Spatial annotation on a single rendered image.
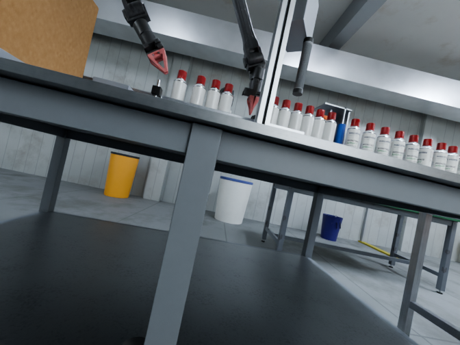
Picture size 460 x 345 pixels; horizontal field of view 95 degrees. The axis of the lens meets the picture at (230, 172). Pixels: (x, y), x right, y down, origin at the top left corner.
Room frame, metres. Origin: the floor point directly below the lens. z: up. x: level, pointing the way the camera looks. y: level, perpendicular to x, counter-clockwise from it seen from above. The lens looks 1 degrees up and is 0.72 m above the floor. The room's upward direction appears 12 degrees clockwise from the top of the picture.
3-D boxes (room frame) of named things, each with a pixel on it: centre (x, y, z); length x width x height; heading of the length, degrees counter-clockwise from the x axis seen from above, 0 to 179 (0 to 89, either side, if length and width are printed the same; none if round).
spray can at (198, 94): (0.83, 0.19, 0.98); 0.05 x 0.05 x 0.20
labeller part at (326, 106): (1.01, -0.42, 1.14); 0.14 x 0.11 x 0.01; 98
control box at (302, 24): (0.78, -0.13, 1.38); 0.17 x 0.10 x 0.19; 153
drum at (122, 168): (3.65, 1.83, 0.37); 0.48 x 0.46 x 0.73; 3
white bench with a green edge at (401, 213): (2.48, -1.51, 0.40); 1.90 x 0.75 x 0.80; 93
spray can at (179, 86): (0.82, 0.26, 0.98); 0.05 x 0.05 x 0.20
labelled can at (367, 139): (0.93, -0.57, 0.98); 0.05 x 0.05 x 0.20
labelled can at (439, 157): (0.98, -0.94, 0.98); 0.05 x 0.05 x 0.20
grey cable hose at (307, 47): (0.78, -0.18, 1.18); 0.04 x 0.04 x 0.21
